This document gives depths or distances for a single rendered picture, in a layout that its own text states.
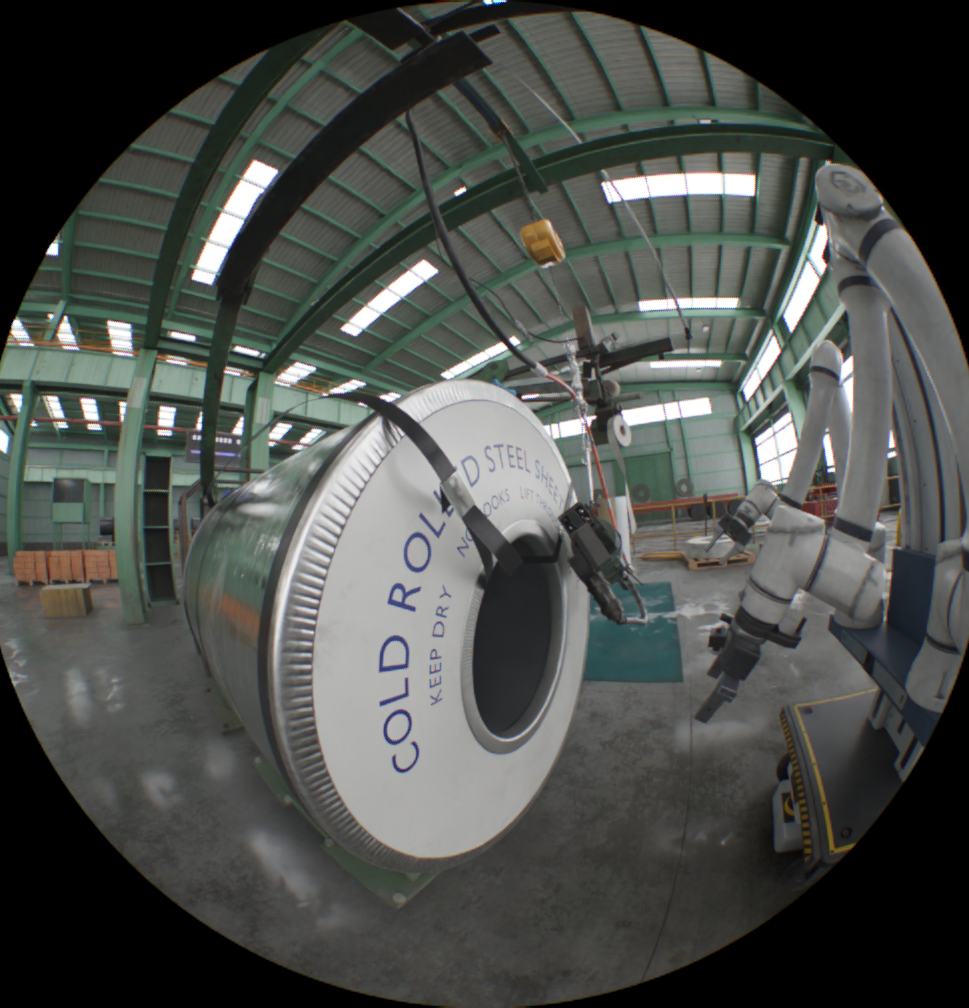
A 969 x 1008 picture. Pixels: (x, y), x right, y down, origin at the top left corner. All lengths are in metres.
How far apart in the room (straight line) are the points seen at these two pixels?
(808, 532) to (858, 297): 0.44
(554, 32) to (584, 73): 1.64
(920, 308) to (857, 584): 0.38
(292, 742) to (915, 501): 1.32
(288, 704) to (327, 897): 0.95
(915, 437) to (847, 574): 0.70
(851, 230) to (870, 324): 0.16
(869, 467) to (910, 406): 0.54
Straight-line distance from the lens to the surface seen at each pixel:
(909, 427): 1.14
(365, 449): 0.39
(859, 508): 0.64
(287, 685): 0.35
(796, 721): 1.30
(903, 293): 0.60
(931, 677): 0.80
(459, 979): 1.08
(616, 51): 11.99
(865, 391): 0.67
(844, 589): 0.52
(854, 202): 0.63
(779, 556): 0.51
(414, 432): 0.42
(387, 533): 0.40
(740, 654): 0.54
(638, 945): 1.11
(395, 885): 1.18
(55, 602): 6.37
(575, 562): 0.82
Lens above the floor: 1.06
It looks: 3 degrees up
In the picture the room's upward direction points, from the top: 5 degrees counter-clockwise
